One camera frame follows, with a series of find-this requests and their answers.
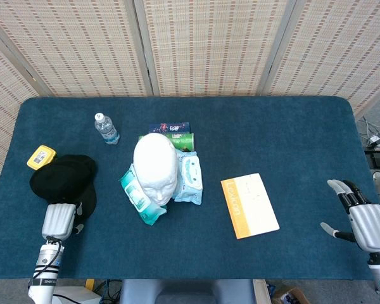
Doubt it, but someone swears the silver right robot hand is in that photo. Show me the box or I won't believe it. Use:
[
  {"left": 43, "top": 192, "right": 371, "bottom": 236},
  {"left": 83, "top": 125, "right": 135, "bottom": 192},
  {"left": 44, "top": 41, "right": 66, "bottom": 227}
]
[{"left": 320, "top": 179, "right": 380, "bottom": 253}]

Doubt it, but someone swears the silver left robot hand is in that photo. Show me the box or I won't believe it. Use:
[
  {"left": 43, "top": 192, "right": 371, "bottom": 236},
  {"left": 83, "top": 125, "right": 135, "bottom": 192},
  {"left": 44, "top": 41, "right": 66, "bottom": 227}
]
[{"left": 41, "top": 201, "right": 85, "bottom": 241}]

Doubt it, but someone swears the black cap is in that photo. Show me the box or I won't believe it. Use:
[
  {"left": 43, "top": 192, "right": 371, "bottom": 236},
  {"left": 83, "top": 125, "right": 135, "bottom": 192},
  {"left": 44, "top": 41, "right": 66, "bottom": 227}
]
[{"left": 29, "top": 154, "right": 98, "bottom": 223}]

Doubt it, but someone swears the white foam mannequin head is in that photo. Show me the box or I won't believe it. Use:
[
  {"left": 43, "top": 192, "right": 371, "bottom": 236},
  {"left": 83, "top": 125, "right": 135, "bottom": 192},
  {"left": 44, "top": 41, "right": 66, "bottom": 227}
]
[{"left": 133, "top": 132, "right": 179, "bottom": 205}]

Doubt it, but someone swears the small yellow wipes pack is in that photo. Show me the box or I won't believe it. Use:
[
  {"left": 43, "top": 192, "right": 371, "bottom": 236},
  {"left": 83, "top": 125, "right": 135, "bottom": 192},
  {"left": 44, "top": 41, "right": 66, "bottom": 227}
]
[{"left": 27, "top": 144, "right": 57, "bottom": 171}]

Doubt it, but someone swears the white box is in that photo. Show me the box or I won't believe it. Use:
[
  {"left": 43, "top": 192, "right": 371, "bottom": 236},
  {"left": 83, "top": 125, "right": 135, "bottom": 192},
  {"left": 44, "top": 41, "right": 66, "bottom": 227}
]
[{"left": 52, "top": 286, "right": 102, "bottom": 304}]

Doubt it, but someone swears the green wet wipes pack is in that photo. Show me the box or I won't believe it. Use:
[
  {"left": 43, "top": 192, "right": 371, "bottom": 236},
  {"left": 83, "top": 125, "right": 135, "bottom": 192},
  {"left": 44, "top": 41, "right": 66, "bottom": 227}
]
[{"left": 118, "top": 163, "right": 167, "bottom": 226}]

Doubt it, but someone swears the clear plastic water bottle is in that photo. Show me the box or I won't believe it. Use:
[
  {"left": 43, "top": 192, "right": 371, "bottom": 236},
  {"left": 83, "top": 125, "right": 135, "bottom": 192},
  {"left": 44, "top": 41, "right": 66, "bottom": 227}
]
[{"left": 94, "top": 112, "right": 120, "bottom": 146}]

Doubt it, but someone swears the brown cardboard box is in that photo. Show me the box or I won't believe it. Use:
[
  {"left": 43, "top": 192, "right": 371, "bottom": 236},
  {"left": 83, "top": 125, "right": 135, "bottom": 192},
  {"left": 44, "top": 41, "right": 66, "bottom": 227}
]
[{"left": 271, "top": 284, "right": 311, "bottom": 304}]

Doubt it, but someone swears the yellow white Lexicon notebook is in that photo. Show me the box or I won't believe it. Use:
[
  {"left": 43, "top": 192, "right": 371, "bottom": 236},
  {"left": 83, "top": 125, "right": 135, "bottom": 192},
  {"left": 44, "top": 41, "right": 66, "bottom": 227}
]
[{"left": 220, "top": 172, "right": 281, "bottom": 240}]

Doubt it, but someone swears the light blue wet wipes pack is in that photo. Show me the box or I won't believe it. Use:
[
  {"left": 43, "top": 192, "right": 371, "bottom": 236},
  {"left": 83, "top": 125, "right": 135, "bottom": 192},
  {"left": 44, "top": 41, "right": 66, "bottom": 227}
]
[{"left": 173, "top": 150, "right": 203, "bottom": 206}]

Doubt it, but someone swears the dark blue tissue pack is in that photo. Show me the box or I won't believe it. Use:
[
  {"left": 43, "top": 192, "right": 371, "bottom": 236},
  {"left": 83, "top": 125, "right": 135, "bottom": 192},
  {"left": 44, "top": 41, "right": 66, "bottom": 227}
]
[{"left": 149, "top": 122, "right": 191, "bottom": 134}]

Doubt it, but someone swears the grey blue robot torso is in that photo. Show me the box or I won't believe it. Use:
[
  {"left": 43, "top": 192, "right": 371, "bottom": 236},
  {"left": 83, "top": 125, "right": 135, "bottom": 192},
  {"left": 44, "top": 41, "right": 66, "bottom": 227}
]
[{"left": 118, "top": 279, "right": 257, "bottom": 304}]

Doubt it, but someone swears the green can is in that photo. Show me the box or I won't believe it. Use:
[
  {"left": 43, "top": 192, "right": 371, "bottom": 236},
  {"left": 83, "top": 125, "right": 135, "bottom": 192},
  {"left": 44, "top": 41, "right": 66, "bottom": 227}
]
[{"left": 138, "top": 132, "right": 196, "bottom": 151}]

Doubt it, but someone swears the bamboo folding screen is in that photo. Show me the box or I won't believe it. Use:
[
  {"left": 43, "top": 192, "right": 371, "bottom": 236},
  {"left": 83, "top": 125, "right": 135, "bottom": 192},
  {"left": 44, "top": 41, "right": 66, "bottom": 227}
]
[{"left": 0, "top": 0, "right": 380, "bottom": 212}]

